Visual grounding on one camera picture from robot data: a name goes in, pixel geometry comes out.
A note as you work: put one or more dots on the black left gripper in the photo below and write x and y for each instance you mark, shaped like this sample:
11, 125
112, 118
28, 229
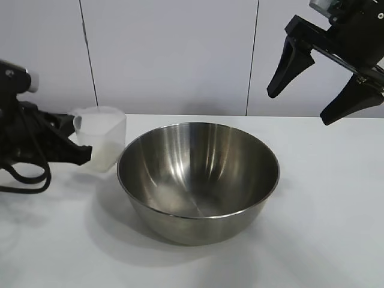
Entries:
21, 135

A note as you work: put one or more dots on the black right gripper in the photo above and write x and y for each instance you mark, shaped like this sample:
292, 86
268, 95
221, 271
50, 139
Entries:
357, 33

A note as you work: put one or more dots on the clear plastic measuring cup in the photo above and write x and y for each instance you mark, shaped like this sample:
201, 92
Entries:
105, 129

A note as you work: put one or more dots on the white rice grains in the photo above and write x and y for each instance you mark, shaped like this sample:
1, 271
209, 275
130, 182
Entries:
106, 156

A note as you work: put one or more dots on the stainless steel mixing bowl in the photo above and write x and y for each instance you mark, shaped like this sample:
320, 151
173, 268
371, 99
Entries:
210, 228

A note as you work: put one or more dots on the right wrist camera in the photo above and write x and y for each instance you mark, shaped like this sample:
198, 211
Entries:
322, 6

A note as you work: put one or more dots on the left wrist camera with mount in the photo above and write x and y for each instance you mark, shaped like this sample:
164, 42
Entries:
15, 78

